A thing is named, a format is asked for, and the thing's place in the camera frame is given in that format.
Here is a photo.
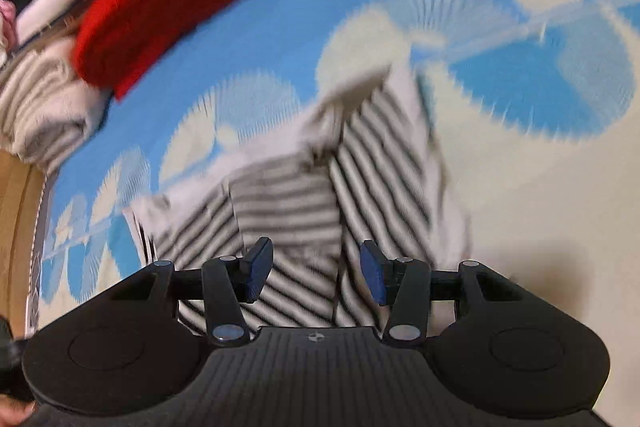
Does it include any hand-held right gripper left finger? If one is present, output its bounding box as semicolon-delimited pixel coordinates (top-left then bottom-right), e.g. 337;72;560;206
107;237;274;349

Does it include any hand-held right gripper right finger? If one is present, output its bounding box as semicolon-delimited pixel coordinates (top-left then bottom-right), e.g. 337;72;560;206
360;241;523;349

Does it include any black and white striped garment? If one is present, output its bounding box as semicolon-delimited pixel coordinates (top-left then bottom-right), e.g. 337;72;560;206
122;67;473;338

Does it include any blue fan-patterned bed sheet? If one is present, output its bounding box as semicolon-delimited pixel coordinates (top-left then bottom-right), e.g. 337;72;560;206
30;0;640;343

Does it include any grey trimmed mattress pad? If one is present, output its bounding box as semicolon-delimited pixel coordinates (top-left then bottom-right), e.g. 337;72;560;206
27;177;58;335

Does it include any cream folded blanket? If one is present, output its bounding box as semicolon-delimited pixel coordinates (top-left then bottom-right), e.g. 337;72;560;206
0;42;83;130
12;94;112;174

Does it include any red folded blanket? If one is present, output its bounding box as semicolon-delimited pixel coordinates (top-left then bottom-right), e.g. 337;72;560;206
72;0;276;102

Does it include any pink cloth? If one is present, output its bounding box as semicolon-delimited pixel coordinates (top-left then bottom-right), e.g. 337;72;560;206
0;0;20;54

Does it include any wooden bed frame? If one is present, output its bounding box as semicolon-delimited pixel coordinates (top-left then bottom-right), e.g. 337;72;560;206
0;151;47;340

